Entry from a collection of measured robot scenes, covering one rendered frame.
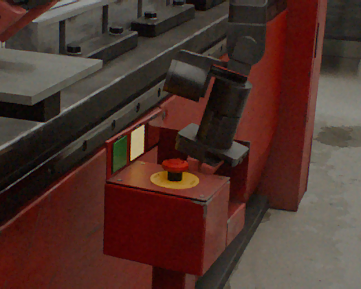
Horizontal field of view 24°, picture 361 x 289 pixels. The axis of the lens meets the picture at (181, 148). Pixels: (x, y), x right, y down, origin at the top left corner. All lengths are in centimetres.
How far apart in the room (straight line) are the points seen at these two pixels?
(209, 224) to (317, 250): 174
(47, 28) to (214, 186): 41
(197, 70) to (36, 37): 29
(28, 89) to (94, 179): 54
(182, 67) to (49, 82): 41
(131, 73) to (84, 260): 33
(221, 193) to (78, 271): 29
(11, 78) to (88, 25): 71
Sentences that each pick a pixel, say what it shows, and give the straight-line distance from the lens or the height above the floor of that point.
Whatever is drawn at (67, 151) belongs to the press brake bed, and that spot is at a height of 81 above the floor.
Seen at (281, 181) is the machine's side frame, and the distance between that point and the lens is 317.
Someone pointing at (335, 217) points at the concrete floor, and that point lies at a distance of 321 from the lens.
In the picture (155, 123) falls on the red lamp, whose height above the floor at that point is 82.
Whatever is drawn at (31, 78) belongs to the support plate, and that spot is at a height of 100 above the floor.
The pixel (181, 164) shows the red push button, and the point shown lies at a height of 81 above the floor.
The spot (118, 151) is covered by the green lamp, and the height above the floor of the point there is 82.
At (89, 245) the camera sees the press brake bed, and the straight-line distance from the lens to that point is 140.
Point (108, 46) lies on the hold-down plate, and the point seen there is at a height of 90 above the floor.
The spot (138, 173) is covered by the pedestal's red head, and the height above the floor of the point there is 78.
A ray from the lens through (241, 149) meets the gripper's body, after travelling 130.
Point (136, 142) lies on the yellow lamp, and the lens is 128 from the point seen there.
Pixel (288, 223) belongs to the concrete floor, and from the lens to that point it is 310.
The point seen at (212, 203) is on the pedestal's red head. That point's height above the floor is 77.
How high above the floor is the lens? 121
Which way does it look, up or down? 18 degrees down
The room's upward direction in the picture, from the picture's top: 3 degrees clockwise
